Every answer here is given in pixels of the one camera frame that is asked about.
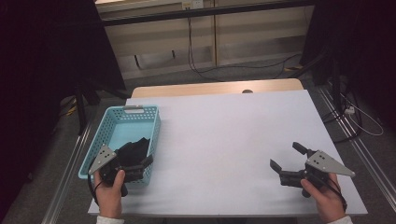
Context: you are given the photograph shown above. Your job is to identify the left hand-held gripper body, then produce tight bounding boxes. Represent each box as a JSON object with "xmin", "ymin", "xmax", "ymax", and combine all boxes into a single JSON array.
[{"xmin": 88, "ymin": 143, "xmax": 148, "ymax": 198}]

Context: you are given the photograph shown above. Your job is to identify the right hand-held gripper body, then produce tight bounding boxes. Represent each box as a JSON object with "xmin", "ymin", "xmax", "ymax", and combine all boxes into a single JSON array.
[{"xmin": 279, "ymin": 149, "xmax": 357, "ymax": 199}]

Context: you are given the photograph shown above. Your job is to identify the black shorts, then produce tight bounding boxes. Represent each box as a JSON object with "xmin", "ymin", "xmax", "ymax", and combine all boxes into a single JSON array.
[{"xmin": 114, "ymin": 136, "xmax": 152, "ymax": 169}]

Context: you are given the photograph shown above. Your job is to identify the light blue plastic basket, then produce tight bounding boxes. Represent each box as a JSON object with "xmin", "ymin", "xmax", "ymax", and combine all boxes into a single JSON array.
[{"xmin": 78, "ymin": 105, "xmax": 162, "ymax": 188}]

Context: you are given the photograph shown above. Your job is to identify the person's right hand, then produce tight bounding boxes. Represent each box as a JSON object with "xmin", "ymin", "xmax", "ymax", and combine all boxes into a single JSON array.
[{"xmin": 300, "ymin": 172, "xmax": 347, "ymax": 223}]

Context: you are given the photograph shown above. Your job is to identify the person's left hand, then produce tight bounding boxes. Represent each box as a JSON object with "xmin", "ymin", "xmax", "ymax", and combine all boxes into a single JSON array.
[{"xmin": 92, "ymin": 169, "xmax": 126, "ymax": 219}]

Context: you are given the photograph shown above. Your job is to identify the black tripod stand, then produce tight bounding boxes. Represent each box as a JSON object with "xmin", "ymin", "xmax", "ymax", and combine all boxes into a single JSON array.
[{"xmin": 74, "ymin": 78, "xmax": 132, "ymax": 136}]

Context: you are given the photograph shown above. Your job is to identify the white table cover sheet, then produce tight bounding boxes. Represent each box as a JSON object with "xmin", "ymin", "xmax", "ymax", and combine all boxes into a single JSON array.
[{"xmin": 88, "ymin": 89, "xmax": 369, "ymax": 217}]

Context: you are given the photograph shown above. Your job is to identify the black upright stand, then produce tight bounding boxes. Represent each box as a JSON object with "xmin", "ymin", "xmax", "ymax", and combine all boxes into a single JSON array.
[{"xmin": 292, "ymin": 49, "xmax": 344, "ymax": 116}]

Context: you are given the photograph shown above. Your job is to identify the wooden table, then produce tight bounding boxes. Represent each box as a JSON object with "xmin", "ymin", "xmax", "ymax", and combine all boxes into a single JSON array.
[{"xmin": 130, "ymin": 77, "xmax": 304, "ymax": 99}]

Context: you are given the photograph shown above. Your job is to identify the large black curtain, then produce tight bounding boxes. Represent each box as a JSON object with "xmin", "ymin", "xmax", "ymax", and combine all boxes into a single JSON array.
[{"xmin": 0, "ymin": 0, "xmax": 127, "ymax": 216}]

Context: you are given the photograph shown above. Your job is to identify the narrow black curtain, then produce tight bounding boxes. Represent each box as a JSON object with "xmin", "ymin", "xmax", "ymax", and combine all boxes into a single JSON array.
[{"xmin": 300, "ymin": 0, "xmax": 396, "ymax": 129}]

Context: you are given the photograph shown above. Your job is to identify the black horizontal bar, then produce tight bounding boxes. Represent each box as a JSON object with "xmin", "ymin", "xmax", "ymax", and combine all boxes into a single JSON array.
[{"xmin": 101, "ymin": 0, "xmax": 316, "ymax": 27}]

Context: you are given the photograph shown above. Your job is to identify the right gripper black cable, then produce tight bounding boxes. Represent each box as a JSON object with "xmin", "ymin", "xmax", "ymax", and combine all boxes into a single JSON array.
[{"xmin": 314, "ymin": 174, "xmax": 348, "ymax": 213}]

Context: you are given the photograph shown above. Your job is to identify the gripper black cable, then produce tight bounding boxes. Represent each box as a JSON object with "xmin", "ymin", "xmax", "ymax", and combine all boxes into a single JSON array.
[
  {"xmin": 87, "ymin": 158, "xmax": 105, "ymax": 206},
  {"xmin": 314, "ymin": 174, "xmax": 348, "ymax": 213}
]

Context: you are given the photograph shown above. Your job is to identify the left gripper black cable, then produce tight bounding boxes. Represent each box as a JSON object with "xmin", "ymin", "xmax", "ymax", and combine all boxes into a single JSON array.
[{"xmin": 87, "ymin": 158, "xmax": 105, "ymax": 206}]

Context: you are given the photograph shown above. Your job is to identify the metal floor rail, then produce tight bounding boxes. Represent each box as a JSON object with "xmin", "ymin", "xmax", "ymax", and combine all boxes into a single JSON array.
[
  {"xmin": 317, "ymin": 85, "xmax": 396, "ymax": 203},
  {"xmin": 40, "ymin": 120, "xmax": 94, "ymax": 224}
]

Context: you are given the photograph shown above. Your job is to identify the black cable bundle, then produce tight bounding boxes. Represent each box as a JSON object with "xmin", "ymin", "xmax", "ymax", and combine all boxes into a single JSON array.
[{"xmin": 321, "ymin": 90, "xmax": 363, "ymax": 144}]

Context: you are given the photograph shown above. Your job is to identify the yellow cable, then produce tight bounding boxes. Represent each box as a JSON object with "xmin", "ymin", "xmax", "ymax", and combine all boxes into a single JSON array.
[{"xmin": 60, "ymin": 97, "xmax": 78, "ymax": 118}]

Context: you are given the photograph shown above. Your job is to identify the white cable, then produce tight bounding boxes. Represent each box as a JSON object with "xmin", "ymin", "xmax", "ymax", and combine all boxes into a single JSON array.
[{"xmin": 340, "ymin": 92, "xmax": 385, "ymax": 137}]

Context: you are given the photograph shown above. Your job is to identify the black floor cable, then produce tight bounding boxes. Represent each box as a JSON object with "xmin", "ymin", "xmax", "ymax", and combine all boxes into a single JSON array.
[{"xmin": 195, "ymin": 53, "xmax": 303, "ymax": 78}]

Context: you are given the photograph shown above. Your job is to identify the black hanging cable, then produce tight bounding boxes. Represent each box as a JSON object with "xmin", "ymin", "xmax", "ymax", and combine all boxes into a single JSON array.
[{"xmin": 186, "ymin": 17, "xmax": 225, "ymax": 82}]

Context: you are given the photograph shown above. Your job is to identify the white wall outlet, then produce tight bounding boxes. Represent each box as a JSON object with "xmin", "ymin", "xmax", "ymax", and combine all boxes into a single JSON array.
[{"xmin": 181, "ymin": 0, "xmax": 204, "ymax": 9}]

